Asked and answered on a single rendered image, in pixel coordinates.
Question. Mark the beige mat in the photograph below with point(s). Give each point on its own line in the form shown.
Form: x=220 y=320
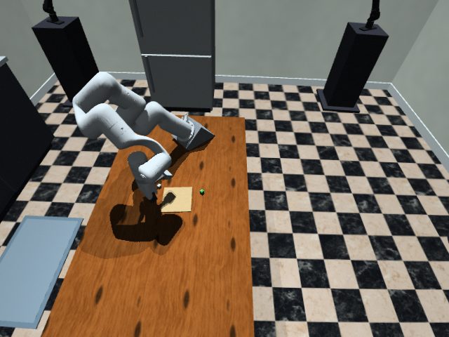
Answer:
x=177 y=199

